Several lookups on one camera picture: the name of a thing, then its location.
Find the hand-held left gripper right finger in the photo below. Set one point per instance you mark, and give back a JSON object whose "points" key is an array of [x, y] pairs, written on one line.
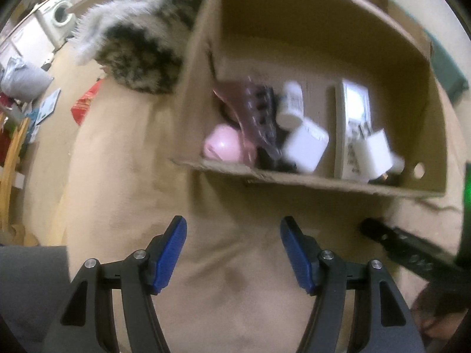
{"points": [[297, 255]]}

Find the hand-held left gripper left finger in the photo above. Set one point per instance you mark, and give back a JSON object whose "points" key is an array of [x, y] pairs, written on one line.
{"points": [[169, 255]]}

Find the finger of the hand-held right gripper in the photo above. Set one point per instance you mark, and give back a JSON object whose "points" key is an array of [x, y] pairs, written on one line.
{"points": [[404, 246]]}

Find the white charger plug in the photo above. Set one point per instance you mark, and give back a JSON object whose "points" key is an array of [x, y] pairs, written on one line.
{"points": [[375, 154]]}

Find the white plastic bottle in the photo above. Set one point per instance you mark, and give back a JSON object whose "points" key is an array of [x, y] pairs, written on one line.
{"points": [[290, 106]]}

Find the brown cardboard box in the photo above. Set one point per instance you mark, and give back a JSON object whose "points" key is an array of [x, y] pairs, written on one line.
{"points": [[312, 44]]}

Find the person's right hand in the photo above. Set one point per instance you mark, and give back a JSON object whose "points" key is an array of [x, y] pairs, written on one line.
{"points": [[427, 323]]}

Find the beige bed cover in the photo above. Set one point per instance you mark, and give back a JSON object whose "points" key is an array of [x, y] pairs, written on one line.
{"points": [[128, 191]]}

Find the white charger cube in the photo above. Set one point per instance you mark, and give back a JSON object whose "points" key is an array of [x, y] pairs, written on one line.
{"points": [[305, 147]]}

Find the pink round case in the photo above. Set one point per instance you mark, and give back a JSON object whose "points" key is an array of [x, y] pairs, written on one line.
{"points": [[224, 145]]}

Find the grey cloth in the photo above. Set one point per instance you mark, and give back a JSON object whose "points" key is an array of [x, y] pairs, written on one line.
{"points": [[29, 294]]}

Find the white remote control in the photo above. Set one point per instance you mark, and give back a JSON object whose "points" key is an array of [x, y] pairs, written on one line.
{"points": [[355, 99]]}

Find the red packet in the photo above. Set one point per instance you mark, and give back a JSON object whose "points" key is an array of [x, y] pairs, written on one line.
{"points": [[86, 104]]}

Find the wooden chair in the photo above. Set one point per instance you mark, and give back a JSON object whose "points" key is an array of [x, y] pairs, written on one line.
{"points": [[14, 154]]}

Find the paper booklet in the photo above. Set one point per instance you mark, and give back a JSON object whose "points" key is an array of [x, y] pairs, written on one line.
{"points": [[48, 104]]}

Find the grey bag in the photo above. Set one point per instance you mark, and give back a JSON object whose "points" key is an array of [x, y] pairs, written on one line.
{"points": [[22, 81]]}

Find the white cabinet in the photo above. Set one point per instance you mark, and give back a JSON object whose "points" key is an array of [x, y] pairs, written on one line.
{"points": [[33, 40]]}

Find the white washing machine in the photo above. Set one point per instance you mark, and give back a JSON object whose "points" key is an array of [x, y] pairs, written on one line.
{"points": [[60, 16]]}

